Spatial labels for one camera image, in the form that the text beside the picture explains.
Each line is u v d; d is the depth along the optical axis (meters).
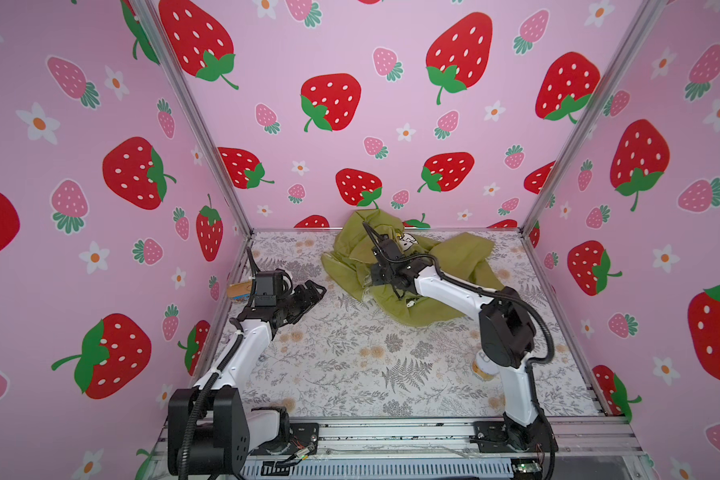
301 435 0.76
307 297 0.76
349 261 1.07
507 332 0.52
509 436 0.66
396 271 0.72
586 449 0.74
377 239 0.82
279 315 0.63
